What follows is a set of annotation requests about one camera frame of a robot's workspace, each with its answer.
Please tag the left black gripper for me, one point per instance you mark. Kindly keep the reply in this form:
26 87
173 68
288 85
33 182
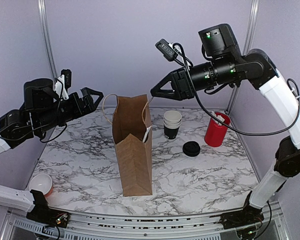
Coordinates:
81 110

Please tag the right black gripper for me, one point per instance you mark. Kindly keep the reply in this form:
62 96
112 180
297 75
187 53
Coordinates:
183 87

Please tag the brown paper bag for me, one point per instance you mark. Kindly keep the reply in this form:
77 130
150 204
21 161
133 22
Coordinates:
129 122

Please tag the white sugar packet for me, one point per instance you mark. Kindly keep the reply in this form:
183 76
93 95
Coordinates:
145 137

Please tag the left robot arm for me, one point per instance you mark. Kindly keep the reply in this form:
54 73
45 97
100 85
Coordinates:
16 164

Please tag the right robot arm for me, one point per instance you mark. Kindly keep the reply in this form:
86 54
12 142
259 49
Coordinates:
263 75

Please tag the stack of paper cups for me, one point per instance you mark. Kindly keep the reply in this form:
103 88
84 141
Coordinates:
172 120

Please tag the white packets in container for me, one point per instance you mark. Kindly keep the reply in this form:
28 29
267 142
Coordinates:
218 119

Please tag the red cylindrical container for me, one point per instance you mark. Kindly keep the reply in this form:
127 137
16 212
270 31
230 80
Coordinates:
215 134

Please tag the orange white bowl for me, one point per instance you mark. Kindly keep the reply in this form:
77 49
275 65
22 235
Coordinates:
42 183

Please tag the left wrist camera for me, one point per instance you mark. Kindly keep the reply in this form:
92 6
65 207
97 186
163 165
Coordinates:
63 83

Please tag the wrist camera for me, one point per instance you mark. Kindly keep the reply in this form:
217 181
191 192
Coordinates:
171 51
63 83

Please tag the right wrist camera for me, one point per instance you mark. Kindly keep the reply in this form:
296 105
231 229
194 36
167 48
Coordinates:
171 51

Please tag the left aluminium frame post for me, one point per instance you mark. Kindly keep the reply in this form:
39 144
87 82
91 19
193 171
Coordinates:
46 37

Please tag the aluminium frame post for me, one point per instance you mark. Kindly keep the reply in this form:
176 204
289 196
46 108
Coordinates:
46 37
249 38

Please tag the right aluminium frame post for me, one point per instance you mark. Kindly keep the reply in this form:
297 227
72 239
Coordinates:
249 38

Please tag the front aluminium rail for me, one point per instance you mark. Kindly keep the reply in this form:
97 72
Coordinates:
92 226

